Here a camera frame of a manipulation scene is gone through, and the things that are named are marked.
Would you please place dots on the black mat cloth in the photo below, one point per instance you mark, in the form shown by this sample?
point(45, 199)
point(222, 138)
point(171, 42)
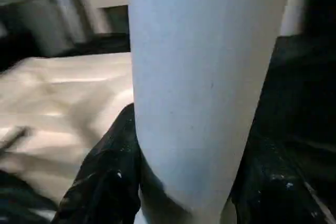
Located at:
point(302, 77)

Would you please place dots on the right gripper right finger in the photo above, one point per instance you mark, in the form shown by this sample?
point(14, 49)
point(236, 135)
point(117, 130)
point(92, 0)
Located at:
point(270, 195)

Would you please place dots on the white plastic table leg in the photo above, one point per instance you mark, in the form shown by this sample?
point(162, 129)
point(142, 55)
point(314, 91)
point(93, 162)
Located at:
point(197, 77)

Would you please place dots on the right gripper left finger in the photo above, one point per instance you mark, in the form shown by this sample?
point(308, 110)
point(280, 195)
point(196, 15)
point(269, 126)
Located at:
point(110, 182)

